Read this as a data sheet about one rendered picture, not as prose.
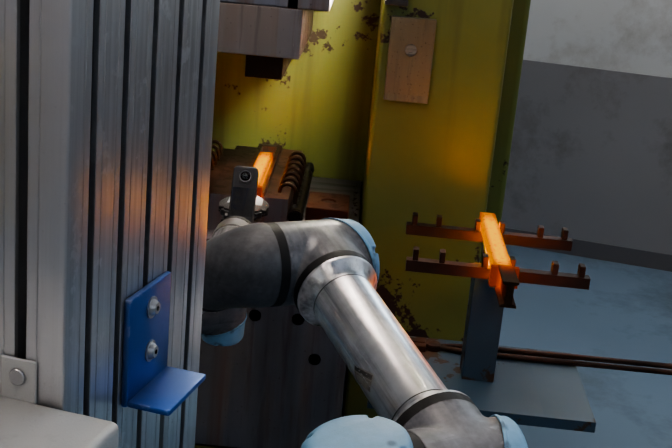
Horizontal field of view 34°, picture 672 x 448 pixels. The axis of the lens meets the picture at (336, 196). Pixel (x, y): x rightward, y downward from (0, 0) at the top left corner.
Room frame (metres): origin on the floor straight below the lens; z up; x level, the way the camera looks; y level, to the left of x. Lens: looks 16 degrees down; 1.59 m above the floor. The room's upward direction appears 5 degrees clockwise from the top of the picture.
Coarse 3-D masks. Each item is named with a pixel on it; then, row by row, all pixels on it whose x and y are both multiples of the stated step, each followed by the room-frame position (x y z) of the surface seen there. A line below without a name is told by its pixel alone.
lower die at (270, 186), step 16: (224, 160) 2.36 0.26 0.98; (240, 160) 2.34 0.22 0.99; (272, 160) 2.32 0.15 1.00; (224, 176) 2.19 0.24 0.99; (272, 176) 2.22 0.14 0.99; (288, 176) 2.23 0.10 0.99; (224, 192) 2.07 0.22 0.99; (272, 192) 2.09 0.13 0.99; (288, 192) 2.10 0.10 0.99; (208, 208) 2.06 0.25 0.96; (272, 208) 2.05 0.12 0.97; (288, 208) 2.08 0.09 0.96; (208, 224) 2.06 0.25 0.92
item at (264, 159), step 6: (258, 156) 2.32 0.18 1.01; (264, 156) 2.32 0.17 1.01; (270, 156) 2.33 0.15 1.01; (258, 162) 2.26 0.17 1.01; (264, 162) 2.27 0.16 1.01; (270, 162) 2.31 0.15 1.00; (258, 168) 2.21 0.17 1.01; (264, 168) 2.22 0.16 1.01; (264, 174) 2.18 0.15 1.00; (258, 180) 2.12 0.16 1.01; (258, 186) 2.05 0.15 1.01; (258, 192) 2.04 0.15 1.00
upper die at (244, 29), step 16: (224, 16) 2.06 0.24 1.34; (240, 16) 2.05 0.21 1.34; (256, 16) 2.05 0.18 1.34; (272, 16) 2.05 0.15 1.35; (288, 16) 2.05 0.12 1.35; (304, 16) 2.12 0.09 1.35; (224, 32) 2.06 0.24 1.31; (240, 32) 2.06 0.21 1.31; (256, 32) 2.05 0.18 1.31; (272, 32) 2.05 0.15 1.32; (288, 32) 2.05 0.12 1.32; (304, 32) 2.16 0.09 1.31; (224, 48) 2.06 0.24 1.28; (240, 48) 2.06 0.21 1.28; (256, 48) 2.05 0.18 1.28; (272, 48) 2.05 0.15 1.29; (288, 48) 2.05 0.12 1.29
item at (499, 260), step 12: (480, 216) 2.01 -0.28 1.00; (492, 216) 2.01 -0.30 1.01; (480, 228) 1.99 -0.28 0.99; (492, 228) 1.93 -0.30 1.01; (492, 240) 1.85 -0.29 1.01; (492, 252) 1.79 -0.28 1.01; (504, 252) 1.79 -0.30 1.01; (492, 264) 1.70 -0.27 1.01; (504, 264) 1.73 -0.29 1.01; (492, 276) 1.69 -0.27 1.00; (504, 276) 1.63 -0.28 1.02; (516, 276) 1.64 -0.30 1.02; (504, 288) 1.63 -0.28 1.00; (516, 288) 1.69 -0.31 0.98; (504, 300) 1.61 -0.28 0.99
